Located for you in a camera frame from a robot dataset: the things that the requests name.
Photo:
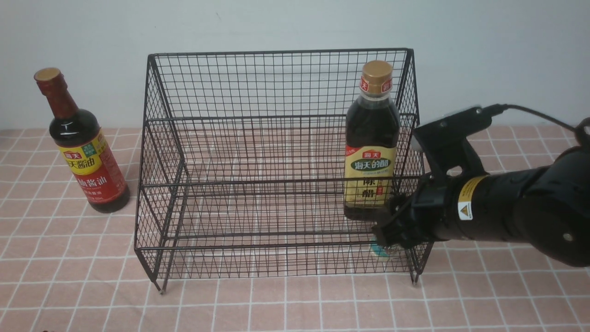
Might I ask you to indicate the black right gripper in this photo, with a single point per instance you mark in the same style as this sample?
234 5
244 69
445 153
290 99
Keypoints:
423 216

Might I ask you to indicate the green cap seasoning bottle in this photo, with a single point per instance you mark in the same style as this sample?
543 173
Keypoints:
383 254

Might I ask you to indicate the yellow label vinegar bottle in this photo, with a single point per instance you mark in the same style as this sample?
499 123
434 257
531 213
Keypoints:
372 132

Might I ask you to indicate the red label soy sauce bottle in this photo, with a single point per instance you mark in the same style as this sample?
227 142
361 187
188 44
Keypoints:
82 144

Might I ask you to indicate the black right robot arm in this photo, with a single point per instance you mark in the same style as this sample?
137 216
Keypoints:
546 207

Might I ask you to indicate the pink checkered tablecloth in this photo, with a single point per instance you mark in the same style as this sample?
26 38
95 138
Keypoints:
66 268

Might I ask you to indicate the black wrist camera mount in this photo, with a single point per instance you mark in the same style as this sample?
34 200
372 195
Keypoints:
444 142

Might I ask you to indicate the black wire mesh shelf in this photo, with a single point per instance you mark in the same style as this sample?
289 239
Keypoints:
241 171

